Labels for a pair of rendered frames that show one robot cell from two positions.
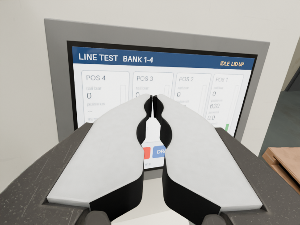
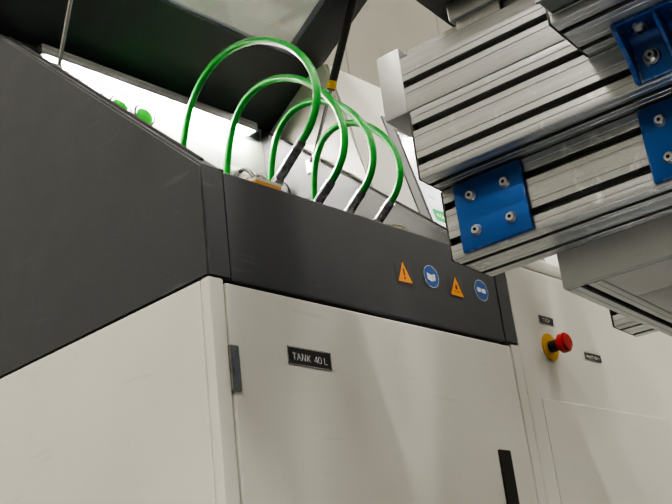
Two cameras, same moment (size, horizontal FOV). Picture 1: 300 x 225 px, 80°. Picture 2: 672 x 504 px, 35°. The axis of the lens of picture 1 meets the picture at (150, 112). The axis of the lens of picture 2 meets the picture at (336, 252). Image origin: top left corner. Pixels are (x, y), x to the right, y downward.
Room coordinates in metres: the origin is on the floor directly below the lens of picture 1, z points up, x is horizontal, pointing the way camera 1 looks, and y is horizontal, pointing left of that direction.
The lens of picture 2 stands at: (-1.55, 1.24, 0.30)
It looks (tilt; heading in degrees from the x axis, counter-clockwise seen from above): 21 degrees up; 334
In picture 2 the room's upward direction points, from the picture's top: 7 degrees counter-clockwise
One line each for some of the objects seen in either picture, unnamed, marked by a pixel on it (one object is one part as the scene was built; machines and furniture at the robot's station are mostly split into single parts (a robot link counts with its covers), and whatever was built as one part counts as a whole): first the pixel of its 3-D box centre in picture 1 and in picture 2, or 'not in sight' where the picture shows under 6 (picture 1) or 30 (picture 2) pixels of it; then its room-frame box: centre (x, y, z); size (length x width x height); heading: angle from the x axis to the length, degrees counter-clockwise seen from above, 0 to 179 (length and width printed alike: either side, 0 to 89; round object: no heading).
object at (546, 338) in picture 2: not in sight; (558, 344); (-0.05, 0.08, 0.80); 0.05 x 0.04 x 0.05; 113
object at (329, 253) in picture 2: not in sight; (370, 271); (-0.18, 0.51, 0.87); 0.62 x 0.04 x 0.16; 113
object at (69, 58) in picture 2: not in sight; (155, 93); (0.28, 0.71, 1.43); 0.54 x 0.03 x 0.02; 113
